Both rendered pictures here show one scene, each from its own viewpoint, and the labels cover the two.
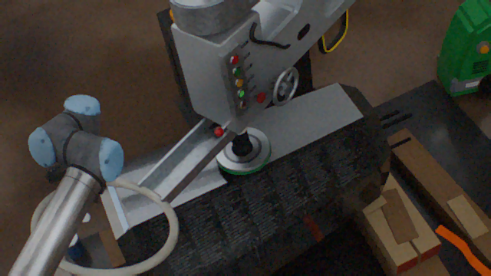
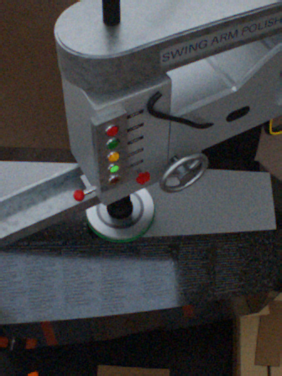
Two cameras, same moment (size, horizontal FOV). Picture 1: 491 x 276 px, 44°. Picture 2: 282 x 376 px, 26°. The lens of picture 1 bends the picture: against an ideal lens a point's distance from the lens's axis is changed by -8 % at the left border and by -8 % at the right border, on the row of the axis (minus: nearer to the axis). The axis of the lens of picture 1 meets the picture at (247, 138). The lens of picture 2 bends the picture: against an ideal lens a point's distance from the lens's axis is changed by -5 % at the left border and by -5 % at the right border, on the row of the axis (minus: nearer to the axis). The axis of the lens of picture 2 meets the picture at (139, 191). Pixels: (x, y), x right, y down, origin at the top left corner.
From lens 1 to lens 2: 0.77 m
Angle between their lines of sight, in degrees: 12
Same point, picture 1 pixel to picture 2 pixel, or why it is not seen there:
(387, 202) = (269, 314)
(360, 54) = not seen: outside the picture
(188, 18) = (65, 60)
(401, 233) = (264, 354)
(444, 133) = not seen: outside the picture
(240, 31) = (133, 96)
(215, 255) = (44, 306)
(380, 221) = (250, 331)
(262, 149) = (140, 221)
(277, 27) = (200, 101)
